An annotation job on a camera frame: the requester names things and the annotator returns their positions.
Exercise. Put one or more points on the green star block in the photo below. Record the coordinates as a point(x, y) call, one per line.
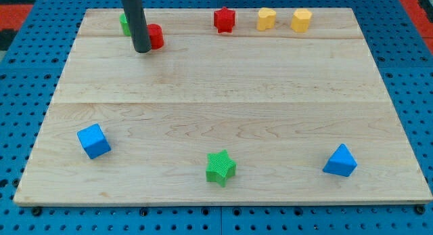
point(220, 168)

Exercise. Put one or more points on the red cylinder block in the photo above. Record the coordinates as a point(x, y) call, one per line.
point(156, 36)

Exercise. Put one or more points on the green cylinder block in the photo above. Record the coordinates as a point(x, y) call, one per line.
point(124, 25)

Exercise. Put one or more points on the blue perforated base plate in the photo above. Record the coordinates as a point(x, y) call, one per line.
point(33, 64)

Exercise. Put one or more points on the light wooden board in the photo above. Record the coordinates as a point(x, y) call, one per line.
point(278, 101)

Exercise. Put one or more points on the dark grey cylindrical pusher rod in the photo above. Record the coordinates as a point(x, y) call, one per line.
point(133, 10)

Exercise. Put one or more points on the blue cube block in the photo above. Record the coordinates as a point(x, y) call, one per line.
point(93, 141)

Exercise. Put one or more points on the red star block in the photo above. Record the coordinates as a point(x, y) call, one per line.
point(224, 20)

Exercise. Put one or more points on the yellow heart block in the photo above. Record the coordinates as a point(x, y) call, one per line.
point(266, 19)

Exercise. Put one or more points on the yellow hexagon block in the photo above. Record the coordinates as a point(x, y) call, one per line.
point(301, 20)

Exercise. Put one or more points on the blue triangle block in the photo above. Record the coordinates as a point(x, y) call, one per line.
point(341, 162)

